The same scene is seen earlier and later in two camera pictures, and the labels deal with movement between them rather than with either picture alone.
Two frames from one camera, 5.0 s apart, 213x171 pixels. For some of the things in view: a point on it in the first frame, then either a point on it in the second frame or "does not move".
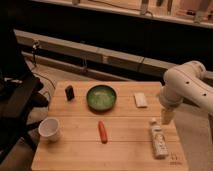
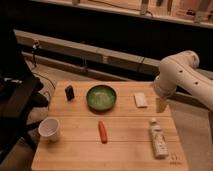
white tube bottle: (159, 141) does not move
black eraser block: (69, 91) does not move
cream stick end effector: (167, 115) → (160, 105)
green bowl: (101, 99) does not move
